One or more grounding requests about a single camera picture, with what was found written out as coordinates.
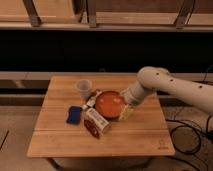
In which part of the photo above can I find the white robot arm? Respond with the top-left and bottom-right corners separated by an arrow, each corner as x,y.
121,66 -> 213,117

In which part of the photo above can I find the orange bowl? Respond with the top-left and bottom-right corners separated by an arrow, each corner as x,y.
95,91 -> 125,118

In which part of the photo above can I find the wooden table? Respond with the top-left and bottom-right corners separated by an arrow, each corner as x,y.
27,75 -> 175,158

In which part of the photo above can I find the small white bottle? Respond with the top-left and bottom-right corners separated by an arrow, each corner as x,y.
82,89 -> 102,110

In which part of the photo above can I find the clear plastic cup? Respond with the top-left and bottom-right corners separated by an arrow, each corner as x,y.
75,79 -> 92,100

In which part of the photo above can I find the blue sponge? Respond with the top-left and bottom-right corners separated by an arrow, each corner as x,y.
66,106 -> 82,125

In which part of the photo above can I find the black floor cable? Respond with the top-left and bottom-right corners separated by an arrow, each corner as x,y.
165,114 -> 213,171

